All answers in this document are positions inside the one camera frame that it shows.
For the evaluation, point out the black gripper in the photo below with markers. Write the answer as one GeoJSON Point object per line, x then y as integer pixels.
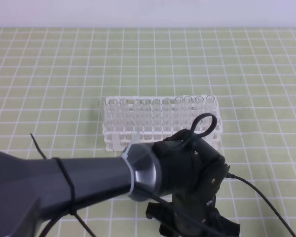
{"type": "Point", "coordinates": [191, 172]}

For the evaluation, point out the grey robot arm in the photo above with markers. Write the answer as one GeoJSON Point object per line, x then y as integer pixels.
{"type": "Point", "coordinates": [34, 191]}

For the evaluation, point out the white plastic test tube rack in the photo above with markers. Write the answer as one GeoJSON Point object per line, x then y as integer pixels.
{"type": "Point", "coordinates": [119, 139]}

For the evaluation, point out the clear test tube eleventh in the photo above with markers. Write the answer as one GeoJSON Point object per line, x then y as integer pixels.
{"type": "Point", "coordinates": [208, 108]}

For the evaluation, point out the green grid tablecloth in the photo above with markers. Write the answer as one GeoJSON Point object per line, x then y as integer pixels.
{"type": "Point", "coordinates": [51, 80]}

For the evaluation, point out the black cable tie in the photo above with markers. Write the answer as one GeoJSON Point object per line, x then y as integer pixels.
{"type": "Point", "coordinates": [70, 208]}

